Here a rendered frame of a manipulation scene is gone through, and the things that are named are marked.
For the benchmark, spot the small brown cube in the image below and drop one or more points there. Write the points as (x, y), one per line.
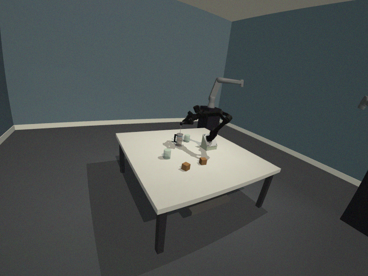
(185, 166)
(203, 161)

